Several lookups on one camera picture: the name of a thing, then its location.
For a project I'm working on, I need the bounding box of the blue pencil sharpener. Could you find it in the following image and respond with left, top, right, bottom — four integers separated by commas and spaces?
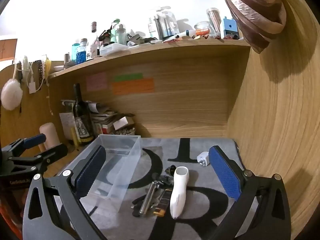
222, 16, 237, 39

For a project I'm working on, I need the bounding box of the dark patterned hair clip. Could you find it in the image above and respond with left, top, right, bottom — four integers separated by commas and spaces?
156, 174, 175, 187

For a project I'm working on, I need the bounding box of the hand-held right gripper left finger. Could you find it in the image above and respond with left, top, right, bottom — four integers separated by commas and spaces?
22, 145, 108, 240

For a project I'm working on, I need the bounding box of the wooden shelf board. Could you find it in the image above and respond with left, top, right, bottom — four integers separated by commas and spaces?
47, 39, 251, 80

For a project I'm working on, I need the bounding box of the white handheld massager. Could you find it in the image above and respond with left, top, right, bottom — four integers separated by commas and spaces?
169, 166, 190, 219

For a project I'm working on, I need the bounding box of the white charger plug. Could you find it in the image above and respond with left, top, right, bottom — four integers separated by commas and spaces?
197, 152, 210, 167

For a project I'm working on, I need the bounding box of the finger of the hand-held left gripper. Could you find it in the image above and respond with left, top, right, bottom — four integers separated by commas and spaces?
15, 144, 68, 178
2, 134, 47, 159

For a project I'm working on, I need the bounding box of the white plastic tray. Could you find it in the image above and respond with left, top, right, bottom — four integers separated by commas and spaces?
99, 43, 129, 56

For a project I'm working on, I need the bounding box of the green sticky note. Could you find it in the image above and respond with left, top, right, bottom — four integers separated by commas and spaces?
113, 73, 143, 82

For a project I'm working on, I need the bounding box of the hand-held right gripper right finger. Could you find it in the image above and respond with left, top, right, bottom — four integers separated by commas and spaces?
208, 145, 292, 240

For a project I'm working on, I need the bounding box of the pink scarf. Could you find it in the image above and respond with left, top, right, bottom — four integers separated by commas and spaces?
222, 0, 287, 54

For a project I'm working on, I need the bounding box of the white fluffy pom-pom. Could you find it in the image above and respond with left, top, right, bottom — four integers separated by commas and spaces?
1, 79, 23, 111

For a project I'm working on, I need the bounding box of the clear plastic storage box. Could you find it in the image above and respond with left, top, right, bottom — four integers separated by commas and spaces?
85, 134, 143, 214

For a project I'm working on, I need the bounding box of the white card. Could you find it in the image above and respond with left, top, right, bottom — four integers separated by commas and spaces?
113, 117, 134, 130

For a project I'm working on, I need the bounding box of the dark wine bottle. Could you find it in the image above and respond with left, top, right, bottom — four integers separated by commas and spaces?
72, 83, 95, 145

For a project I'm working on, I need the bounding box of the white mug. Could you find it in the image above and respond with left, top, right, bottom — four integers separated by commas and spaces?
86, 44, 99, 60

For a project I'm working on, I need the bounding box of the stack of papers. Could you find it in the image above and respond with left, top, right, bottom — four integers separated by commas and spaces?
61, 99, 118, 135

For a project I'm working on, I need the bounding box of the clear acrylic organizer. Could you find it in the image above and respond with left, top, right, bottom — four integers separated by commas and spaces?
154, 9, 179, 40

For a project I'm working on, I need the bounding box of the glass jar with orange contents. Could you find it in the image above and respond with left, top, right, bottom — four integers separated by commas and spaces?
194, 21, 213, 37

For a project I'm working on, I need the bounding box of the silver metal cylinder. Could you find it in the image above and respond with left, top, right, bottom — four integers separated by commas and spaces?
139, 182, 157, 215

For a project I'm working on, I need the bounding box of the grey mat with black letters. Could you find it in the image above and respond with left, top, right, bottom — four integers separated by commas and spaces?
54, 137, 260, 240

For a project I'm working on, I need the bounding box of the white handwritten note paper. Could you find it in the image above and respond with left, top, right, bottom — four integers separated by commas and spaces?
59, 112, 75, 140

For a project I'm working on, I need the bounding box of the green glass bottle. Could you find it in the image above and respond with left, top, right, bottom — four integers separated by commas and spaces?
110, 19, 125, 44

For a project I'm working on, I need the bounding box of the pink sticky note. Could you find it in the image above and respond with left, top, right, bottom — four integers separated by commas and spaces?
86, 72, 109, 92

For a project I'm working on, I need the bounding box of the dark patterned ribbon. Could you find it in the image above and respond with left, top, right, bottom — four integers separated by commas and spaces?
35, 60, 46, 83

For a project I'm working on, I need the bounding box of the orange sticky note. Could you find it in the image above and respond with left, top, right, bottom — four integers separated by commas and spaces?
111, 78, 155, 95

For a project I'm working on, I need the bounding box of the black and gold tube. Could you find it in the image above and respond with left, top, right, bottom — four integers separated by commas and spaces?
152, 189, 173, 217

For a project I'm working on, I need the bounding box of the beige plastic bottle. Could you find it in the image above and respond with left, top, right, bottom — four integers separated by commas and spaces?
39, 122, 62, 153

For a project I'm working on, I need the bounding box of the tall glass jar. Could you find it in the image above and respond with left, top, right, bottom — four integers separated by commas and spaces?
206, 8, 222, 38

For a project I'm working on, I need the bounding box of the blue liquid bottle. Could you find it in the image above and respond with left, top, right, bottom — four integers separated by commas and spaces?
76, 39, 88, 64

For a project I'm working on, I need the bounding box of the bowl of beads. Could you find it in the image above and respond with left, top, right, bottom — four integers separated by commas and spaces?
112, 127, 135, 137

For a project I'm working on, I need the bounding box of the white hanging cable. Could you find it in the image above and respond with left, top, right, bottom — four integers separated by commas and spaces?
14, 56, 47, 94

